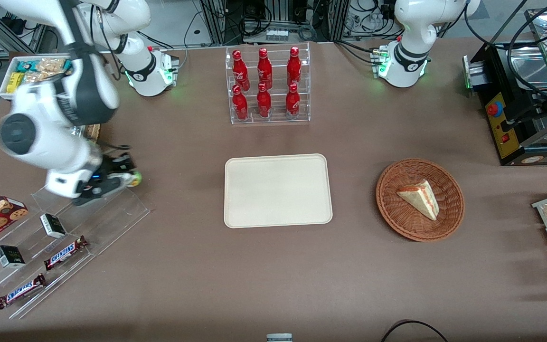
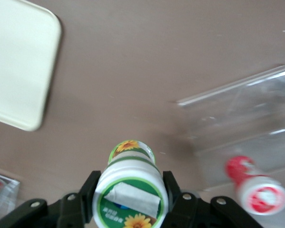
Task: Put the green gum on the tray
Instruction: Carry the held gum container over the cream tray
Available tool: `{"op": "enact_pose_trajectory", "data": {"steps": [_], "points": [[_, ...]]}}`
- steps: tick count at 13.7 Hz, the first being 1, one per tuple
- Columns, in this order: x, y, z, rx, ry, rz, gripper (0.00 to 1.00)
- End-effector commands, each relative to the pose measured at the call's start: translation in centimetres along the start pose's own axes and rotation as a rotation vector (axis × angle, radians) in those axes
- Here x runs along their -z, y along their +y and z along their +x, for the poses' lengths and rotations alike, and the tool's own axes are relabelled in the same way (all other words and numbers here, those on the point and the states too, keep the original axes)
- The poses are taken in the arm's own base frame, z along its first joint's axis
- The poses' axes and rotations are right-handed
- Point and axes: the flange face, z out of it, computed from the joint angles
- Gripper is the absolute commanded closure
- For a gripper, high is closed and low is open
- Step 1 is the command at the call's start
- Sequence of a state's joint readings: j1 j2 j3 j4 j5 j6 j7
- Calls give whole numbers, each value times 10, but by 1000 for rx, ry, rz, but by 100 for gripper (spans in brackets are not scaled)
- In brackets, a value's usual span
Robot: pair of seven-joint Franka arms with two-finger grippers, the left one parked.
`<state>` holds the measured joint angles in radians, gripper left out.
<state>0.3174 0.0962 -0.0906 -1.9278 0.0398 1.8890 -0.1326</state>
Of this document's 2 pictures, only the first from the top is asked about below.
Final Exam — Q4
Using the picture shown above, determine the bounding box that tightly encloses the clear acrylic stepped display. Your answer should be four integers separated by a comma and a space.
0, 185, 151, 320

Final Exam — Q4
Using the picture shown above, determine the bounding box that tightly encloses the wrapped sandwich wedge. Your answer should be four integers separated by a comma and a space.
396, 179, 440, 221

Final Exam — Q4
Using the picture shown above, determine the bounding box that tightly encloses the thick black cable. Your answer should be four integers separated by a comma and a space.
463, 0, 530, 50

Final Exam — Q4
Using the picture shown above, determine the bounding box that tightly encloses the beige rectangular tray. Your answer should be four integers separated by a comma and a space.
224, 153, 333, 229

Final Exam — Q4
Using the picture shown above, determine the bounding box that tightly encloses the small black box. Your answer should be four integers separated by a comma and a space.
39, 213, 67, 239
0, 245, 26, 269

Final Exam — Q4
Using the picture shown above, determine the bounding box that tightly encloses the clear cracker bag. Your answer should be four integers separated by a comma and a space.
26, 57, 69, 82

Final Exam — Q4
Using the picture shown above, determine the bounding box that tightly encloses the white plastic snack bin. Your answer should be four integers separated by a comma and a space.
0, 55, 75, 101

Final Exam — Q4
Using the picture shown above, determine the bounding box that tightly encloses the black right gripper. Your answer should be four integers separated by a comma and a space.
92, 154, 137, 195

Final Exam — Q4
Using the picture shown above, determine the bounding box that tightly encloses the black cable loop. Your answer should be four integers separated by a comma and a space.
380, 320, 450, 342

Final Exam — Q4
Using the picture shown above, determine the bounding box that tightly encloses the brown wicker basket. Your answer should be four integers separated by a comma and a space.
376, 158, 465, 243

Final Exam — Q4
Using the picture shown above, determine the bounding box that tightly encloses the green gum bottle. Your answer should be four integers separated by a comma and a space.
111, 171, 143, 189

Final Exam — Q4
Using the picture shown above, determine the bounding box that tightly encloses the clear acrylic bottle rack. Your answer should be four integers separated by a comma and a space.
225, 42, 311, 125

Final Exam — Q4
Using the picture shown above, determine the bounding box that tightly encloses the yellow snack pack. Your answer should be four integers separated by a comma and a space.
7, 72, 25, 94

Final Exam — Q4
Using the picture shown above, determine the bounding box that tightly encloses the red cola bottle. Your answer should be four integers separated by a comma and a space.
285, 82, 301, 118
232, 49, 251, 92
232, 84, 249, 121
256, 82, 272, 119
257, 47, 274, 90
286, 46, 302, 87

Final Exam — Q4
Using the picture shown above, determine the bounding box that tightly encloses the Snickers chocolate bar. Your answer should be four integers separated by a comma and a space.
0, 274, 47, 310
44, 236, 89, 272

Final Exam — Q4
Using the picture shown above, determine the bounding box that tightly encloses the teal snack pack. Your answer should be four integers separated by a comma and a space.
17, 59, 73, 73

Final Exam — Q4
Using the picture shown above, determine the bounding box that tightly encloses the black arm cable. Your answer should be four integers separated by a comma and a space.
62, 0, 122, 81

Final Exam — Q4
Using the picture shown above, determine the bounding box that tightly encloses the black machine with steel trays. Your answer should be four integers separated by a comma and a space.
462, 7, 547, 167

